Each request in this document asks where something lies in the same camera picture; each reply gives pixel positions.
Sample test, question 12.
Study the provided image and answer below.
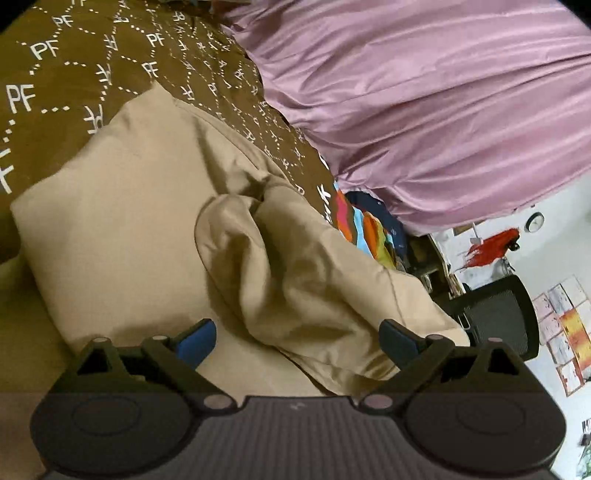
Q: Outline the beige Champion hooded jacket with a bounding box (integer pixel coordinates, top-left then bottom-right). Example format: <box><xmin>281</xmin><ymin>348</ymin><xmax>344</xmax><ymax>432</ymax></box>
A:
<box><xmin>11</xmin><ymin>85</ymin><xmax>469</xmax><ymax>399</ymax></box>

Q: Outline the dark navy clothing pile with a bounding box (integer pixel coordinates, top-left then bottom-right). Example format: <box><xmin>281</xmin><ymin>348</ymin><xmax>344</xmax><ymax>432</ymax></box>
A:
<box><xmin>345</xmin><ymin>191</ymin><xmax>409</xmax><ymax>272</ymax></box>

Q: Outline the black mesh office chair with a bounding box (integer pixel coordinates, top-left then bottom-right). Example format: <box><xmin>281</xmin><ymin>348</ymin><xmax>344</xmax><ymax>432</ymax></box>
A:
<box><xmin>434</xmin><ymin>275</ymin><xmax>540</xmax><ymax>361</ymax></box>

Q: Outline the red hanging decoration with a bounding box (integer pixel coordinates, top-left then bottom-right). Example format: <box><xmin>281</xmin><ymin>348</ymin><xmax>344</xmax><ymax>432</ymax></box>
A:
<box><xmin>460</xmin><ymin>228</ymin><xmax>521</xmax><ymax>270</ymax></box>

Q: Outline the pink satin curtain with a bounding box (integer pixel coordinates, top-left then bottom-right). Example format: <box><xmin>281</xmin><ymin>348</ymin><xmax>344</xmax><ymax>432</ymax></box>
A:
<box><xmin>221</xmin><ymin>1</ymin><xmax>590</xmax><ymax>234</ymax></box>

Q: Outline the brown colourful cartoon bedspread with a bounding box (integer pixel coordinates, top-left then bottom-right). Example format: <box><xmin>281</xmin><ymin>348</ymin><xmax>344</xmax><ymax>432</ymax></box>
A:
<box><xmin>1</xmin><ymin>1</ymin><xmax>400</xmax><ymax>267</ymax></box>

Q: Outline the wall picture collage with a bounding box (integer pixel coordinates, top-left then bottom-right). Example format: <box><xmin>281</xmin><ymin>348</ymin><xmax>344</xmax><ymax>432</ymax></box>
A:
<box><xmin>533</xmin><ymin>276</ymin><xmax>591</xmax><ymax>397</ymax></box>

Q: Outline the round white wall clock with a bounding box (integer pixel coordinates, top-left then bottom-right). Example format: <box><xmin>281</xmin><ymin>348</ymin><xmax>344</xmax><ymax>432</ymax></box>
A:
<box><xmin>525</xmin><ymin>212</ymin><xmax>545</xmax><ymax>233</ymax></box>

